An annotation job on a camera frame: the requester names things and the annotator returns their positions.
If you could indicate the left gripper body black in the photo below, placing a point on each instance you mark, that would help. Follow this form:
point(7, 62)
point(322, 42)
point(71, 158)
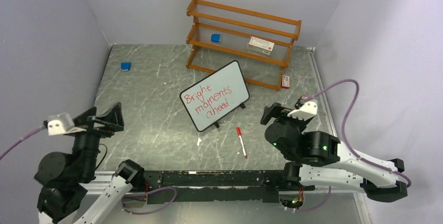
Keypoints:
point(100, 130)

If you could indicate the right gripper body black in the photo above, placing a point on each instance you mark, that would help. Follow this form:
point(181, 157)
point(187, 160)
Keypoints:
point(300, 124)

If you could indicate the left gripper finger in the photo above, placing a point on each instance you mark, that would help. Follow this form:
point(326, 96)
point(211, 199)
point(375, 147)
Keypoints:
point(112, 120)
point(84, 119)

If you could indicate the red whiteboard marker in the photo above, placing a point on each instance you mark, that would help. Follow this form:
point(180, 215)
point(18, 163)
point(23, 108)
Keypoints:
point(241, 142)

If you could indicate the whiteboard with black frame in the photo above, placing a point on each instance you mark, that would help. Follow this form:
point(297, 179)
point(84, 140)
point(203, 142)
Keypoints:
point(215, 96)

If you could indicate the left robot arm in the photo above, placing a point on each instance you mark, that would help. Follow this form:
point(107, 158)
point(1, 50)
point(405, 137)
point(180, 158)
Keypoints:
point(63, 176)

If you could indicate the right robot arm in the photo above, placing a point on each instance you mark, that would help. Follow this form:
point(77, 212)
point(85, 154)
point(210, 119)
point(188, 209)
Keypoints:
point(319, 158)

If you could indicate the small red white box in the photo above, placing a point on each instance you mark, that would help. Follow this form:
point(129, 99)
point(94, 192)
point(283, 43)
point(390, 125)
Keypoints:
point(285, 82)

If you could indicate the blue eraser on table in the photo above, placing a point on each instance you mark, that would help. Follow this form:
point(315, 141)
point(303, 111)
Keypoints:
point(126, 66)

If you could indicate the wooden two-tier rack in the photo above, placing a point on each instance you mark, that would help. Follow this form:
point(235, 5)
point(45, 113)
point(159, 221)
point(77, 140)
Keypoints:
point(236, 26)

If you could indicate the white red box on rack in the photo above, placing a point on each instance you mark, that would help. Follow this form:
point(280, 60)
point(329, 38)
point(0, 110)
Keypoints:
point(261, 46)

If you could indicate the blue eraser on rack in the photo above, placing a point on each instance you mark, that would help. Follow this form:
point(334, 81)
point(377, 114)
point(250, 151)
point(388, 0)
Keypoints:
point(216, 38)

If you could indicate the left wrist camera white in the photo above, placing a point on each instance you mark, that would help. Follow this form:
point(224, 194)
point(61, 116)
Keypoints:
point(62, 124)

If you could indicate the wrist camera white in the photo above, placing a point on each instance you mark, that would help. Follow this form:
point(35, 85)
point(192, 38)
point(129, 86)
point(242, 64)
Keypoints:
point(307, 111)
point(62, 124)

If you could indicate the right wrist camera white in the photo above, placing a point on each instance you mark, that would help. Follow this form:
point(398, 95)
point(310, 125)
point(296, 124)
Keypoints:
point(307, 111)

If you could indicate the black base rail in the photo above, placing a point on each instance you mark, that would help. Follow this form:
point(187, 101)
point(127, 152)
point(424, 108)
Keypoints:
point(207, 186)

